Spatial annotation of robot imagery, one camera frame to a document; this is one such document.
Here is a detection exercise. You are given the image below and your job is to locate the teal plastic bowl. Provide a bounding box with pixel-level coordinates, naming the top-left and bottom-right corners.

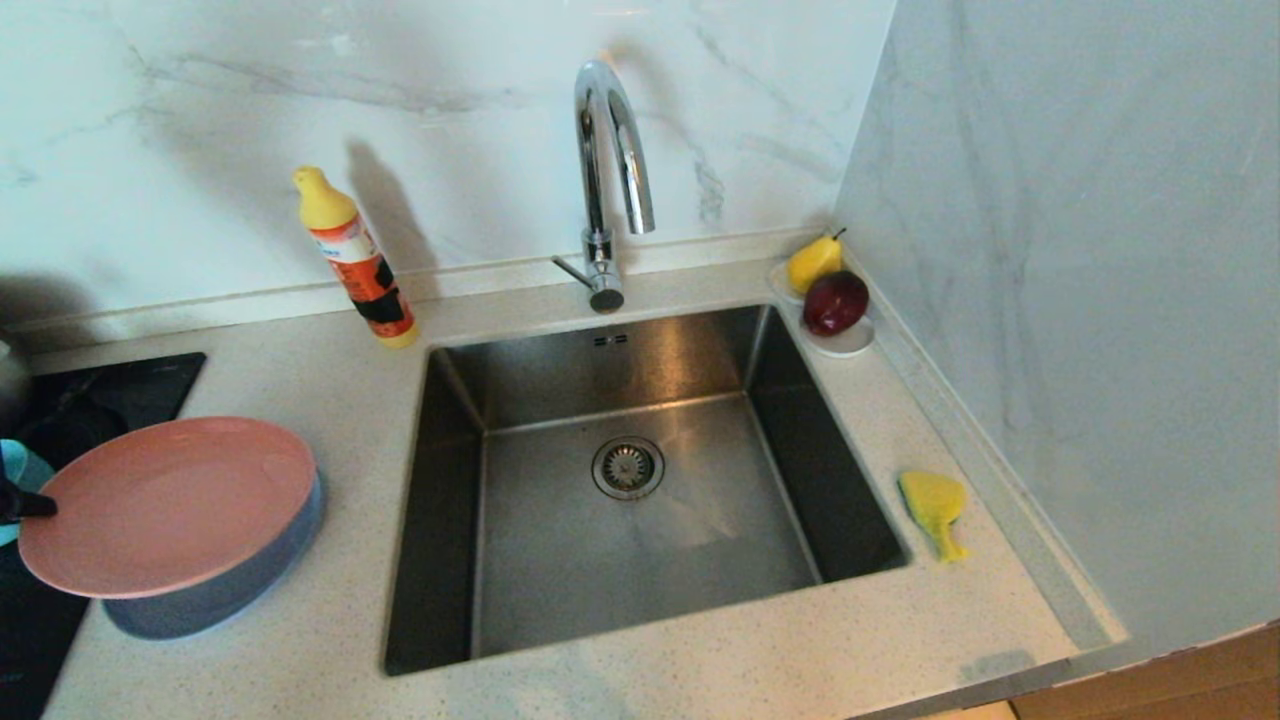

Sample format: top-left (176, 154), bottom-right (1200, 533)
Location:
top-left (0, 438), bottom-right (57, 547)

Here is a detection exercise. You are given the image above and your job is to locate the stainless steel sink basin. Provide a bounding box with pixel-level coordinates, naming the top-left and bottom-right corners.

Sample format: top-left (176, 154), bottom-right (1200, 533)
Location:
top-left (382, 303), bottom-right (911, 678)

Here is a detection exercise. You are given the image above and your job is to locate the yellow fish-shaped sponge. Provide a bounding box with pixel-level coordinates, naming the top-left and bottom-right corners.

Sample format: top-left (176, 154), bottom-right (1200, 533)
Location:
top-left (897, 471), bottom-right (970, 565)

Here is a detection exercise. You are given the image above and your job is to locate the chrome gooseneck faucet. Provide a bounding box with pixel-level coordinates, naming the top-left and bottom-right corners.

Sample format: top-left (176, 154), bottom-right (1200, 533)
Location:
top-left (550, 60), bottom-right (657, 315)

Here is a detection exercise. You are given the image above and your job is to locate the small white dish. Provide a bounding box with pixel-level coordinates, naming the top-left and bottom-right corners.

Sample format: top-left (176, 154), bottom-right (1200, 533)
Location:
top-left (767, 258), bottom-right (876, 359)

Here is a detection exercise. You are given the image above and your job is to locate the round metal drain strainer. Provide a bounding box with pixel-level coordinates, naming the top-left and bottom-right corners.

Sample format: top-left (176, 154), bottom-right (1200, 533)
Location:
top-left (591, 435), bottom-right (666, 501)

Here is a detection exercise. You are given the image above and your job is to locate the blue plastic plate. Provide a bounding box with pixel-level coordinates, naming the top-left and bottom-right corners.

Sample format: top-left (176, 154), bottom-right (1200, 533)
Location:
top-left (100, 470), bottom-right (328, 642)

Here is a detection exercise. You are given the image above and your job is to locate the yellow pear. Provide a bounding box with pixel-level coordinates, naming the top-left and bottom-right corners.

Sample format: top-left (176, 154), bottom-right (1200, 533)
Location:
top-left (786, 229), bottom-right (847, 297)

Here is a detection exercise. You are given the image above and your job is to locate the wooden cabinet panel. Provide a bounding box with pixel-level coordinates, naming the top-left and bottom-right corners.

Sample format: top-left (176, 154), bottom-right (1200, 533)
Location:
top-left (1010, 620), bottom-right (1280, 720)

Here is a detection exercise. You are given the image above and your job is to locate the dark red apple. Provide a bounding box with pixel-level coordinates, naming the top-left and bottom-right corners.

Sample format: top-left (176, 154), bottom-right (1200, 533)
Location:
top-left (801, 271), bottom-right (870, 338)

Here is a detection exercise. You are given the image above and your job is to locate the orange detergent bottle yellow cap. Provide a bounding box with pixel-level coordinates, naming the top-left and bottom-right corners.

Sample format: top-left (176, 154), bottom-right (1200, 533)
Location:
top-left (293, 165), bottom-right (420, 349)

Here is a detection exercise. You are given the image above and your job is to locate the pink plastic plate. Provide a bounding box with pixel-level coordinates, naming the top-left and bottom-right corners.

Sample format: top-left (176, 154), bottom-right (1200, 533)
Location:
top-left (18, 416), bottom-right (320, 601)

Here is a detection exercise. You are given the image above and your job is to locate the black glass cooktop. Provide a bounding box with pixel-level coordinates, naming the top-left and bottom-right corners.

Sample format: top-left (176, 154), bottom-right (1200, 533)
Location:
top-left (0, 352), bottom-right (208, 720)

